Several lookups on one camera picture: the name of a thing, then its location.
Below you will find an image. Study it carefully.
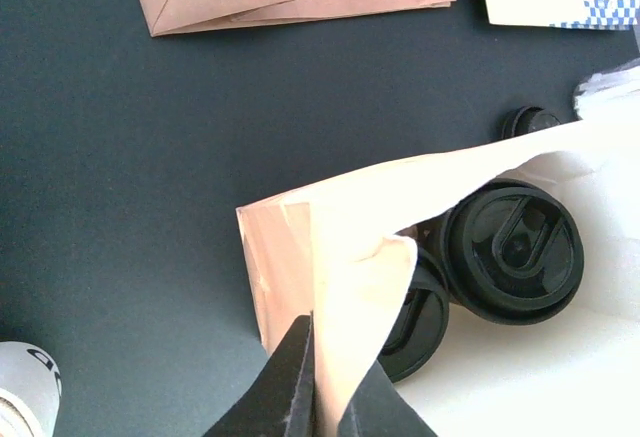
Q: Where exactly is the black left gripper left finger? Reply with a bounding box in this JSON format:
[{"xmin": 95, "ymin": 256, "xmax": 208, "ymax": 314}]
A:
[{"xmin": 206, "ymin": 315, "xmax": 315, "ymax": 437}]

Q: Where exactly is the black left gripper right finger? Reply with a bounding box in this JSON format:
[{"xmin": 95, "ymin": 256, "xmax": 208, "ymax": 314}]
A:
[{"xmin": 337, "ymin": 361, "xmax": 436, "ymax": 437}]

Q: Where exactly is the cup of white straws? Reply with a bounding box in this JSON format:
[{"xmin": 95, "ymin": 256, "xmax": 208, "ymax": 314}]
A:
[{"xmin": 573, "ymin": 58, "xmax": 639, "ymax": 120}]

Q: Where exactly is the stack of white paper cups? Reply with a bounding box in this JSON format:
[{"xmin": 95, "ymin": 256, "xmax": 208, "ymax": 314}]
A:
[{"xmin": 1, "ymin": 341, "xmax": 62, "ymax": 437}]

